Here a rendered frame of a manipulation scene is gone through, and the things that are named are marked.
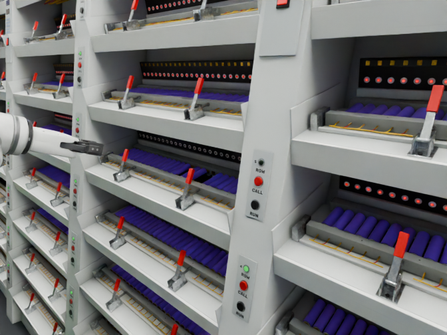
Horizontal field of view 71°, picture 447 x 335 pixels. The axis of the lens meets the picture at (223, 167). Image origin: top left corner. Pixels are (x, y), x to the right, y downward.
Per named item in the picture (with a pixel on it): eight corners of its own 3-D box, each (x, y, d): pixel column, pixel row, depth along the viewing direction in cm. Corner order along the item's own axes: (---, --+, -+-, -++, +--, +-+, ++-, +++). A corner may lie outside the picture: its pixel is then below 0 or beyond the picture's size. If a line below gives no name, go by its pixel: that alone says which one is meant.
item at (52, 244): (70, 283, 113) (58, 253, 108) (16, 228, 152) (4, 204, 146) (120, 251, 127) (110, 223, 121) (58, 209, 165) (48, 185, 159)
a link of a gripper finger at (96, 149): (74, 151, 76) (100, 155, 81) (80, 154, 74) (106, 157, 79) (76, 139, 76) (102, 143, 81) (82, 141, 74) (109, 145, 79)
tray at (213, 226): (233, 254, 62) (227, 213, 58) (88, 182, 101) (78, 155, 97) (287, 206, 75) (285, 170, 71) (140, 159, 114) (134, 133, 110)
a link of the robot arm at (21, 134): (-3, 149, 69) (12, 151, 72) (10, 157, 64) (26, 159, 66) (4, 112, 69) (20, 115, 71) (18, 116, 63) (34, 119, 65)
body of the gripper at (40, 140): (8, 149, 71) (59, 155, 80) (23, 157, 65) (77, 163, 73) (14, 116, 71) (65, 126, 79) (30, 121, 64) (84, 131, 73)
